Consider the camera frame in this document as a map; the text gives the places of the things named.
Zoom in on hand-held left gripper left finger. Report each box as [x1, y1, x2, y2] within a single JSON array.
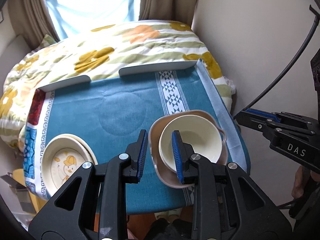
[[27, 129, 149, 240]]

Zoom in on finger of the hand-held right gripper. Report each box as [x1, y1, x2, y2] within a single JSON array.
[[236, 111, 283, 143], [244, 108, 315, 130]]

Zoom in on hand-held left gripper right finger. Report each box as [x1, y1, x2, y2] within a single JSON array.
[[171, 130, 293, 240]]

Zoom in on pink square bowl with handles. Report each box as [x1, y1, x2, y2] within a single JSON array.
[[149, 109, 227, 188]]

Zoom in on plain cream bowl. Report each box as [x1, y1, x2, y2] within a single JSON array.
[[159, 115, 224, 167]]

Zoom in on large white plate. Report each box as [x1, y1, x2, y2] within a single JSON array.
[[59, 134, 94, 164]]

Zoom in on small duck print plate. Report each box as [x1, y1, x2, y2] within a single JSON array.
[[41, 135, 92, 198]]

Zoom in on person's right hand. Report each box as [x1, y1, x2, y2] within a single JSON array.
[[291, 166, 313, 201]]

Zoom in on pale green slipper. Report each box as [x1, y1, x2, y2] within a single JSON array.
[[154, 208, 181, 222]]

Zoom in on blue patterned tablecloth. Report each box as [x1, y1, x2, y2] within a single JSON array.
[[22, 60, 250, 215]]

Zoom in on person's black trousers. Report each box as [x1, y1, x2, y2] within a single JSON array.
[[147, 217, 194, 240]]

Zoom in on floral blanket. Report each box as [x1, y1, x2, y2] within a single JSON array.
[[0, 20, 237, 148]]

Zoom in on yellow stool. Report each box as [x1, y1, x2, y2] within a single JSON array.
[[11, 169, 45, 213]]

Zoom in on grey box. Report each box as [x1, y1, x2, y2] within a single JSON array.
[[0, 175, 34, 213]]

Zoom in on green patterned pillow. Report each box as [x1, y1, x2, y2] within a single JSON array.
[[37, 34, 57, 50]]

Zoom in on white padded headboard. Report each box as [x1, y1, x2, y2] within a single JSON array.
[[0, 35, 33, 90]]

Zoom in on window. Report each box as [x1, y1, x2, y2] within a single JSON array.
[[46, 0, 143, 43]]

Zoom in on thin black cable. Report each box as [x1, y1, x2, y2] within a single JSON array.
[[277, 199, 300, 208]]

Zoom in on white table edge rail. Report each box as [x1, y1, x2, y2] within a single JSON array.
[[119, 60, 198, 77], [39, 75, 91, 92]]

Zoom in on thick black cable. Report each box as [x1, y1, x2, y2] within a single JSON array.
[[234, 4, 320, 118]]

